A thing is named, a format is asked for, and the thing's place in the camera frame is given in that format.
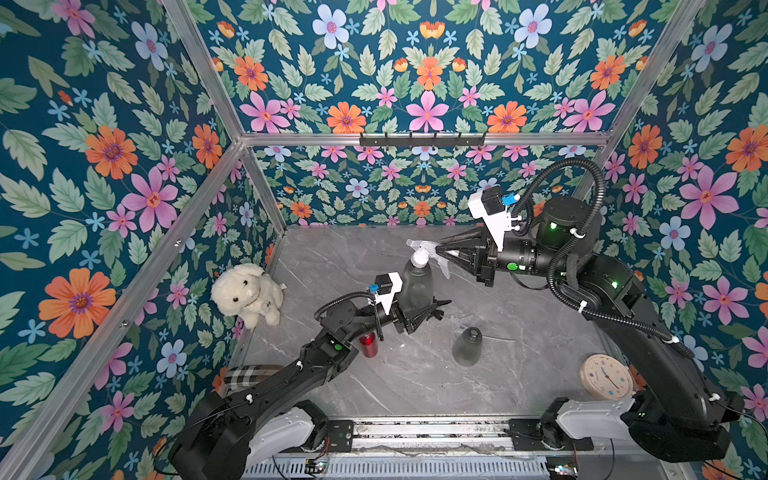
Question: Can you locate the black hook rail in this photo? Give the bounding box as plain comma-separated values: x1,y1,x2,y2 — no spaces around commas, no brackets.
358,132,486,149

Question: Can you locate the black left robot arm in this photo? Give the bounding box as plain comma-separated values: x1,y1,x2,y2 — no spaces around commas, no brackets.
168,292,449,479

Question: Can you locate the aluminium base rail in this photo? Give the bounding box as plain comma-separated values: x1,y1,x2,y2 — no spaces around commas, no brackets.
185,415,685,460

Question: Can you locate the aluminium frame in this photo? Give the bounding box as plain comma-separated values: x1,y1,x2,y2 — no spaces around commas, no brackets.
1,1,700,479

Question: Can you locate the plaid fabric cloth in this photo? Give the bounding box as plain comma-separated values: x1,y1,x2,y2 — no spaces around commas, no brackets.
223,364,282,393

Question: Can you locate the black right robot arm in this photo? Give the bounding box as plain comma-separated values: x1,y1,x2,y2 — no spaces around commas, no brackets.
436,157,744,463

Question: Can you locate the round beige wall clock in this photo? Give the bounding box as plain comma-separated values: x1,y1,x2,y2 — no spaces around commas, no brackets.
579,354,634,400

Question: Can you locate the white spray nozzle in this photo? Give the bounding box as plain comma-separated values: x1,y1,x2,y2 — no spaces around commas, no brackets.
406,239,451,279

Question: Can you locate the grey translucent spray bottle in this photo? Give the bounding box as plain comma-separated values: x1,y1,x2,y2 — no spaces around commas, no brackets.
398,261,434,316

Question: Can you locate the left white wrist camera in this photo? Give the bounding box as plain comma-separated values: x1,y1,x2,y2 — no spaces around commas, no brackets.
368,272,403,315

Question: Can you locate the white plush teddy bear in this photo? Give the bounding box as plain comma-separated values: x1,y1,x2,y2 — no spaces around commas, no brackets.
210,263,286,330

